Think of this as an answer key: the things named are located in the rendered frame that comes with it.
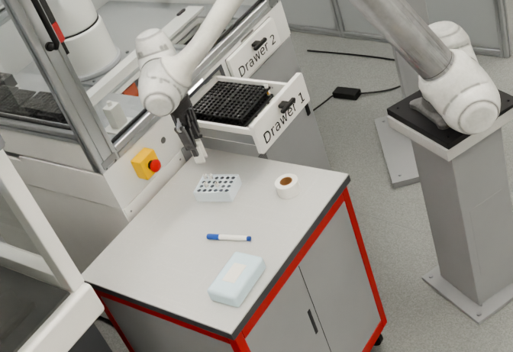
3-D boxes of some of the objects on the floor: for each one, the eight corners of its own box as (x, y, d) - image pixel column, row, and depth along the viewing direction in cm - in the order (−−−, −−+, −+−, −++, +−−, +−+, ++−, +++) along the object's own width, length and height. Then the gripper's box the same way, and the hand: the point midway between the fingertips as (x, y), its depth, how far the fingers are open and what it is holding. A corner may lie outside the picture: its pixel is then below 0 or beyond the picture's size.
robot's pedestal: (543, 278, 269) (524, 103, 225) (479, 325, 261) (446, 154, 217) (482, 237, 292) (454, 71, 248) (421, 279, 284) (382, 117, 241)
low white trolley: (396, 337, 267) (348, 173, 224) (308, 492, 232) (230, 333, 189) (264, 295, 302) (200, 146, 258) (169, 424, 267) (77, 277, 223)
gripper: (180, 109, 211) (208, 175, 224) (192, 79, 222) (218, 143, 236) (156, 114, 213) (185, 178, 227) (169, 84, 224) (195, 146, 238)
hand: (198, 151), depth 229 cm, fingers closed
